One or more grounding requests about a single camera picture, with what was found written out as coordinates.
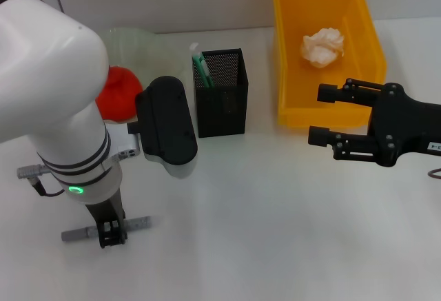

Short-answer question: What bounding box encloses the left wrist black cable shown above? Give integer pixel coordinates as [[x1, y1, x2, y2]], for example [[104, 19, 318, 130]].
[[16, 165, 66, 198]]

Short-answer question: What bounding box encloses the gray marker pen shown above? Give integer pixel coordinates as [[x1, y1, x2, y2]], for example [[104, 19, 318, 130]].
[[61, 216, 152, 242]]

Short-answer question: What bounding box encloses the white paper ball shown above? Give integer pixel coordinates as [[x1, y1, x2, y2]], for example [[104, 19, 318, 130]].
[[301, 27, 347, 69]]

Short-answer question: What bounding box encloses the yellow plastic bin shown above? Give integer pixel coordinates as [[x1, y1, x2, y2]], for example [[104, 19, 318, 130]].
[[271, 0, 387, 129]]

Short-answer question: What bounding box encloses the pale green glass fruit plate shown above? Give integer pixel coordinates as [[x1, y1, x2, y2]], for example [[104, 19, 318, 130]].
[[99, 27, 187, 126]]

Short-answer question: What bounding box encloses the green utility knife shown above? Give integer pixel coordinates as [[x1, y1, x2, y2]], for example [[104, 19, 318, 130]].
[[188, 41, 216, 88]]

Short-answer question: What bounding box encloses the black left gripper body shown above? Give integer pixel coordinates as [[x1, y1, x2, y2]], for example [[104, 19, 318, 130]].
[[84, 190, 125, 231]]

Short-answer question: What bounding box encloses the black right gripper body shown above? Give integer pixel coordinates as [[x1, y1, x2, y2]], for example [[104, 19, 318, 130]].
[[367, 82, 441, 167]]

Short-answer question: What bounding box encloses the black mesh pen holder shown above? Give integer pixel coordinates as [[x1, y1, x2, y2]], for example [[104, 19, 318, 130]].
[[191, 48, 249, 139]]

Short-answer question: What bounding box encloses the orange fruit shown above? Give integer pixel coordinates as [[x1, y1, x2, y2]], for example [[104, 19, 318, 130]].
[[95, 65, 144, 123]]

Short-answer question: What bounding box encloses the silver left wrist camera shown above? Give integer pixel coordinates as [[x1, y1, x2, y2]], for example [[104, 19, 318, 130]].
[[127, 76, 199, 180]]

